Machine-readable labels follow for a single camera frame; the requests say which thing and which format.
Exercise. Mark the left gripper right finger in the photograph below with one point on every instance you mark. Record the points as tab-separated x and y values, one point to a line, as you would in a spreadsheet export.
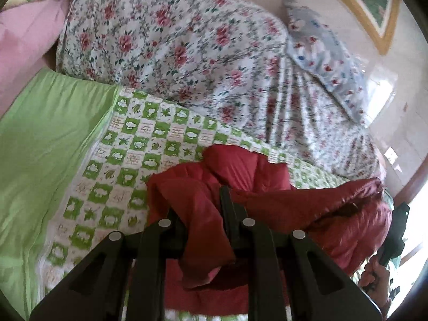
288	276

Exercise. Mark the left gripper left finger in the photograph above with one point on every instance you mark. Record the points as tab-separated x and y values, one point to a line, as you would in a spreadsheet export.
122	278

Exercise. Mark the red puffer jacket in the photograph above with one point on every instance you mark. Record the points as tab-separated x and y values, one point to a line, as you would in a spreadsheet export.
349	222

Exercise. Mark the right hand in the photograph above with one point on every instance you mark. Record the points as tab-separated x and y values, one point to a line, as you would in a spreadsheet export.
377	278

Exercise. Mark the green checkered bed sheet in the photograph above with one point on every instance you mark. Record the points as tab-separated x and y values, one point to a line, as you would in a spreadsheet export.
75	159

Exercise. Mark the grey floral pillow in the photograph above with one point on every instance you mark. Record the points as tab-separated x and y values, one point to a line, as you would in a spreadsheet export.
315	48

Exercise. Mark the rose floral folded quilt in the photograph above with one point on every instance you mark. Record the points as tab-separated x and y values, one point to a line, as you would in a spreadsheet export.
224	59

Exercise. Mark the gold framed landscape painting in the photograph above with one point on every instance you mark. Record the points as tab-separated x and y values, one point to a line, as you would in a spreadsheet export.
378	18

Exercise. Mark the pink blanket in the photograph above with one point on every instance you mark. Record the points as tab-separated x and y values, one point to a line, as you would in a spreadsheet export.
28	35

